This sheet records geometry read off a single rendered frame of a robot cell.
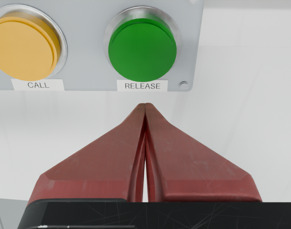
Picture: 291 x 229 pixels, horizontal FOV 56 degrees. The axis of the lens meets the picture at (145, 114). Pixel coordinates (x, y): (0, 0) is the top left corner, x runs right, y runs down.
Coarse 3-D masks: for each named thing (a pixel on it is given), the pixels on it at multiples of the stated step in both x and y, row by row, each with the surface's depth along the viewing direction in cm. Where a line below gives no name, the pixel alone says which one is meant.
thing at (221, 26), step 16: (208, 0) 25; (224, 0) 25; (240, 0) 25; (256, 0) 25; (272, 0) 25; (288, 0) 25; (208, 16) 26; (224, 16) 26; (240, 16) 26; (256, 16) 26; (272, 16) 26; (288, 16) 26; (208, 32) 27; (224, 32) 27; (240, 32) 27; (256, 32) 27; (272, 32) 27; (288, 32) 27
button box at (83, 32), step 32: (0, 0) 15; (32, 0) 15; (64, 0) 15; (96, 0) 15; (128, 0) 15; (160, 0) 15; (192, 0) 15; (64, 32) 16; (96, 32) 16; (192, 32) 16; (64, 64) 18; (96, 64) 18; (192, 64) 18
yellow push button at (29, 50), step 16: (16, 16) 15; (32, 16) 15; (0, 32) 15; (16, 32) 15; (32, 32) 15; (48, 32) 16; (0, 48) 16; (16, 48) 16; (32, 48) 16; (48, 48) 16; (0, 64) 16; (16, 64) 16; (32, 64) 16; (48, 64) 16; (32, 80) 17
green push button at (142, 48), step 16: (128, 16) 16; (144, 16) 15; (112, 32) 16; (128, 32) 15; (144, 32) 15; (160, 32) 15; (112, 48) 16; (128, 48) 16; (144, 48) 16; (160, 48) 16; (176, 48) 16; (112, 64) 16; (128, 64) 16; (144, 64) 16; (160, 64) 16; (144, 80) 17
